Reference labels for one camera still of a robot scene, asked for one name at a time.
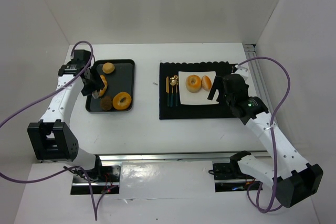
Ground orange bread roll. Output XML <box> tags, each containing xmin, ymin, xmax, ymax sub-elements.
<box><xmin>92</xmin><ymin>74</ymin><xmax>108</xmax><ymax>99</ymax></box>

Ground sesame bun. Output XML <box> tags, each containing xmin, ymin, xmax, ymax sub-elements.
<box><xmin>201</xmin><ymin>76</ymin><xmax>212</xmax><ymax>91</ymax></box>

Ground light glazed bagel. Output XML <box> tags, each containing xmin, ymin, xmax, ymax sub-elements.
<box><xmin>185</xmin><ymin>74</ymin><xmax>202</xmax><ymax>93</ymax></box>

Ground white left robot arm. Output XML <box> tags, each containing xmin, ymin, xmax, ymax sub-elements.
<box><xmin>27</xmin><ymin>49</ymin><xmax>104</xmax><ymax>181</ymax></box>

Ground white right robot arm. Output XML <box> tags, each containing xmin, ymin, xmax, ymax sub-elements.
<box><xmin>208</xmin><ymin>68</ymin><xmax>323</xmax><ymax>208</ymax></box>

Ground dark brown round bread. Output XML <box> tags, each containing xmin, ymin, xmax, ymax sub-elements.
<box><xmin>100</xmin><ymin>96</ymin><xmax>113</xmax><ymax>111</ymax></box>

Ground plain round bun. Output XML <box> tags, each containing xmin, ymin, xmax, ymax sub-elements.
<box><xmin>102</xmin><ymin>62</ymin><xmax>115</xmax><ymax>74</ymax></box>

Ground white square plate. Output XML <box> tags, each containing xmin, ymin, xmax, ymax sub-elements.
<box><xmin>178</xmin><ymin>71</ymin><xmax>219</xmax><ymax>105</ymax></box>

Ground black food tray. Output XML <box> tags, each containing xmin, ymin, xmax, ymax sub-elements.
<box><xmin>85</xmin><ymin>59</ymin><xmax>135</xmax><ymax>113</ymax></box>

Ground orange glazed bagel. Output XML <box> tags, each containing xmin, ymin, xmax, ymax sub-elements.
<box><xmin>112</xmin><ymin>91</ymin><xmax>132</xmax><ymax>110</ymax></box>

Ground black scalloped placemat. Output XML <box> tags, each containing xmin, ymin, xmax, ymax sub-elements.
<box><xmin>159</xmin><ymin>61</ymin><xmax>235</xmax><ymax>120</ymax></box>

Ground gold fork teal handle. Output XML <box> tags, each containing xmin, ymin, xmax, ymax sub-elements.
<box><xmin>174</xmin><ymin>75</ymin><xmax>179</xmax><ymax>106</ymax></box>

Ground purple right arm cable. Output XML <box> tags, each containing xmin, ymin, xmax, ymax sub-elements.
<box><xmin>235</xmin><ymin>56</ymin><xmax>291</xmax><ymax>214</ymax></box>

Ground aluminium corner frame rail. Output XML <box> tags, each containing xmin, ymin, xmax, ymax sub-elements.
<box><xmin>243</xmin><ymin>44</ymin><xmax>262</xmax><ymax>78</ymax></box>

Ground gold knife teal handle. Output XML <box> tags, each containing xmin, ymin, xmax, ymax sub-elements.
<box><xmin>165</xmin><ymin>76</ymin><xmax>170</xmax><ymax>107</ymax></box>

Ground aluminium mounting rail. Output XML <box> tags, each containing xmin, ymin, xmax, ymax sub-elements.
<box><xmin>96</xmin><ymin>151</ymin><xmax>268</xmax><ymax>162</ymax></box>

